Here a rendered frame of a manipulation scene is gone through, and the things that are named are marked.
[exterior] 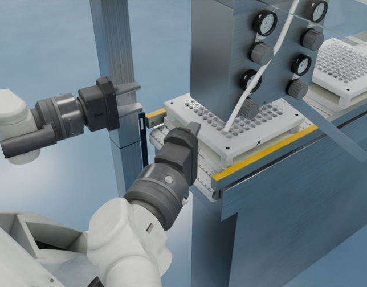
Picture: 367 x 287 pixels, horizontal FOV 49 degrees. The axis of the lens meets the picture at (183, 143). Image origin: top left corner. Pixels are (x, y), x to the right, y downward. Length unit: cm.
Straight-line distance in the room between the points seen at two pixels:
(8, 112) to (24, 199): 136
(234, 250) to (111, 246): 73
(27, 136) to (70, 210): 124
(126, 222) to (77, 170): 169
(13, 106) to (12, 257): 49
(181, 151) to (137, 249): 22
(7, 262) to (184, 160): 38
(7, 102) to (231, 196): 50
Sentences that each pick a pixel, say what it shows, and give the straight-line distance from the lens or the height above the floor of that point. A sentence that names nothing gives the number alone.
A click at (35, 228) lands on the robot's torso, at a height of 77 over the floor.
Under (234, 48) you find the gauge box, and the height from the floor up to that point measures 118.
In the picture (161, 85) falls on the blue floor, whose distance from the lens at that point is 283.
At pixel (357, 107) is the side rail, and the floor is 87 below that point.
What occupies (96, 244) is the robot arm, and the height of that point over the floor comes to 104.
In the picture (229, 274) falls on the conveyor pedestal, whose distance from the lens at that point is 130.
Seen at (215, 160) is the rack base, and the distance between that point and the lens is 90.
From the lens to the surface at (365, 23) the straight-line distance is 38.
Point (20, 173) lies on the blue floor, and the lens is 227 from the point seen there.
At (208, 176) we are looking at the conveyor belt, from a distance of 90.
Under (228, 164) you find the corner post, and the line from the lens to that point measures 87.
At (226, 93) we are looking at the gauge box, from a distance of 66.
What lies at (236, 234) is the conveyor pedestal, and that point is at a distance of 115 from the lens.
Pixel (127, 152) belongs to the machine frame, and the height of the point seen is 77.
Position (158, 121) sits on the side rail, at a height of 85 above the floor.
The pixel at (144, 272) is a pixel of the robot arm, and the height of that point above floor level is 105.
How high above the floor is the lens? 145
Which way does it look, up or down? 39 degrees down
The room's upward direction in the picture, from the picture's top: straight up
